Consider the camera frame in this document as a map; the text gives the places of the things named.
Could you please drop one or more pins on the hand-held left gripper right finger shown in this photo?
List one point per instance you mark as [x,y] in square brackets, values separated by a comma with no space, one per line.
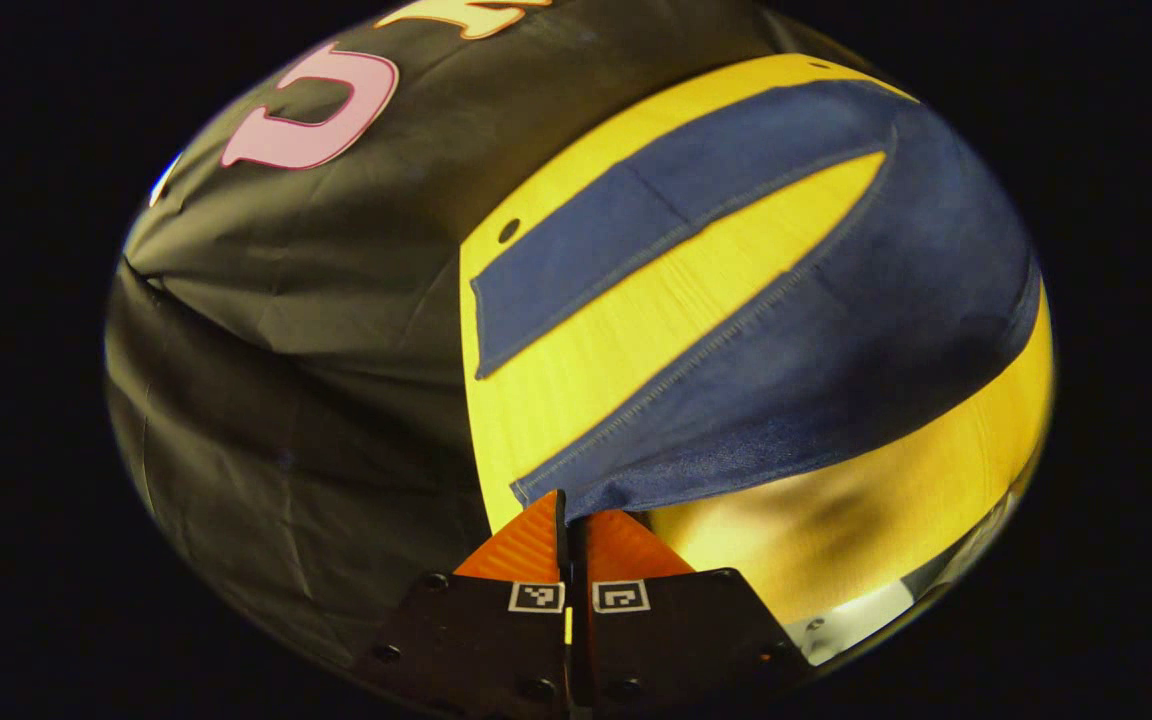
[676,640]

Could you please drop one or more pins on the blue denim jeans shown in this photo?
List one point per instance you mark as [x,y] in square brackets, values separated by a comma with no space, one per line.
[886,330]

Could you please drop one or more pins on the black backdrop cloth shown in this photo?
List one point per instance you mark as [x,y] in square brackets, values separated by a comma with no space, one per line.
[336,350]

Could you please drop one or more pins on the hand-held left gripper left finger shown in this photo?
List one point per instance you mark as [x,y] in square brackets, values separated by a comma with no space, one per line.
[496,640]

